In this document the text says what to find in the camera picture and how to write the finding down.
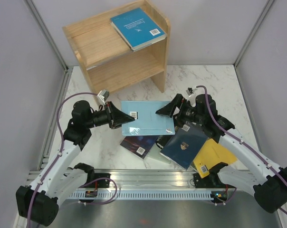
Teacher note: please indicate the white slotted cable duct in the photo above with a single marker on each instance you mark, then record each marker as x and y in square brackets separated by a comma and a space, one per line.
[143, 195]

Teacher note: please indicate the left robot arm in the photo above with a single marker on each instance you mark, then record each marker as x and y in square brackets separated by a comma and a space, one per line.
[40, 200]

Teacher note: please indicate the yellow book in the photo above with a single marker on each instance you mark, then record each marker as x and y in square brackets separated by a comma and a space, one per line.
[210, 155]

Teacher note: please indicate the wooden two-tier shelf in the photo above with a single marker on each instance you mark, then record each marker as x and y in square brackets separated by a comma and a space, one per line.
[105, 59]

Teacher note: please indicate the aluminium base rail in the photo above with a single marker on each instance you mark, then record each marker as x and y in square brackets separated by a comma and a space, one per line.
[136, 179]

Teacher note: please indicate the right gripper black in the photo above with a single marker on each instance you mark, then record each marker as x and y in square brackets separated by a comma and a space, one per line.
[167, 110]

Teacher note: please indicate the left aluminium frame post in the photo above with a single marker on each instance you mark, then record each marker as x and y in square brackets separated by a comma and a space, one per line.
[46, 33]

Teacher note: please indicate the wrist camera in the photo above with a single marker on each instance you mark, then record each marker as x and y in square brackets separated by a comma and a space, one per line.
[190, 91]
[102, 96]

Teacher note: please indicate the right aluminium frame post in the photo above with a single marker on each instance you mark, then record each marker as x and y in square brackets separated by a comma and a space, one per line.
[265, 11]

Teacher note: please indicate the black book white lettering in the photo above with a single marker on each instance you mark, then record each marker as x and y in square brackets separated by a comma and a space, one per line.
[163, 140]

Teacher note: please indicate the light blue book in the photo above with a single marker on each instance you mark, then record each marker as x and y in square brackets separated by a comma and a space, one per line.
[146, 122]

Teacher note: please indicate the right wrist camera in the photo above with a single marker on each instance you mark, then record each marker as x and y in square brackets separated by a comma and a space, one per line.
[190, 91]

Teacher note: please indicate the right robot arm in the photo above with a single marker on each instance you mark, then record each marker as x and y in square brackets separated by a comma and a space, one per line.
[266, 181]

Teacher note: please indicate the aluminium frame post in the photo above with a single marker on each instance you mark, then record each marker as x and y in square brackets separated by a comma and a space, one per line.
[46, 33]
[265, 11]

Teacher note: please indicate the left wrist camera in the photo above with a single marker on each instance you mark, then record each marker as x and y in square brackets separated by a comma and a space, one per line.
[102, 96]

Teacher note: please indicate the bright blue book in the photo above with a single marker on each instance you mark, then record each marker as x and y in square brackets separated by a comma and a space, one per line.
[137, 29]

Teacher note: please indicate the dark purple galaxy book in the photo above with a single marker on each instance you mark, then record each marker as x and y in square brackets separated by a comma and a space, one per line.
[139, 145]

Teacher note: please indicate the navy blue crest book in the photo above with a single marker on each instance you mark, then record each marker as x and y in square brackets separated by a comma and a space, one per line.
[183, 147]

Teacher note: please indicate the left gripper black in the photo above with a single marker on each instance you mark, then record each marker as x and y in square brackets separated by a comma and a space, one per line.
[117, 118]

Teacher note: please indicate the pale green thin file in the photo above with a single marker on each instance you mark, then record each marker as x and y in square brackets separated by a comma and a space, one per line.
[154, 152]

